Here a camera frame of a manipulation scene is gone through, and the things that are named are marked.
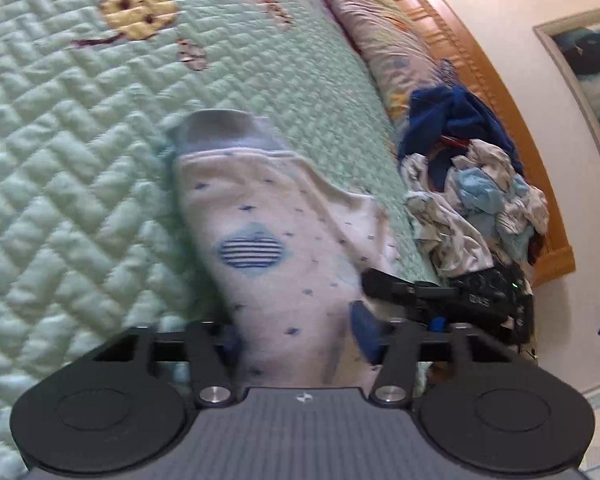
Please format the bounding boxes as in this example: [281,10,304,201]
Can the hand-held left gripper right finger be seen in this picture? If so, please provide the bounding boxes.
[350,301,516,407]

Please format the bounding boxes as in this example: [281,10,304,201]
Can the green quilted bee bedspread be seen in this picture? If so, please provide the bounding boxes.
[0,0,443,471]

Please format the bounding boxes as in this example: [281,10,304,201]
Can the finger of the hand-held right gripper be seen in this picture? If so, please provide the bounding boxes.
[361,267,462,312]

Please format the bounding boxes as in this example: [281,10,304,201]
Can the cream patterned garment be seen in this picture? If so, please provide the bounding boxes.
[451,139,552,242]

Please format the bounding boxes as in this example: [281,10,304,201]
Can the framed picture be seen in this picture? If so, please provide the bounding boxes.
[531,4,600,164]

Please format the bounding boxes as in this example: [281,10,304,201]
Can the pink patterned pillow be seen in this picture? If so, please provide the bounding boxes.
[299,0,462,122]

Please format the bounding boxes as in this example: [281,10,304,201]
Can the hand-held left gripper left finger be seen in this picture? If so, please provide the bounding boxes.
[92,320,242,408]

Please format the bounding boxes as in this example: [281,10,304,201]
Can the white star-print shirt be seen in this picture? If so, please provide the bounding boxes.
[165,109,432,392]

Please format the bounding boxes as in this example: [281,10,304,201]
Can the wooden headboard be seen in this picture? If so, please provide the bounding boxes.
[374,0,577,289]

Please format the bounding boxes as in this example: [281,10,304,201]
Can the white small-print garment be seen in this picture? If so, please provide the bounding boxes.
[401,151,497,279]

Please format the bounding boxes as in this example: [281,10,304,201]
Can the light blue garment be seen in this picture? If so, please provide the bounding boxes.
[451,166,537,262]

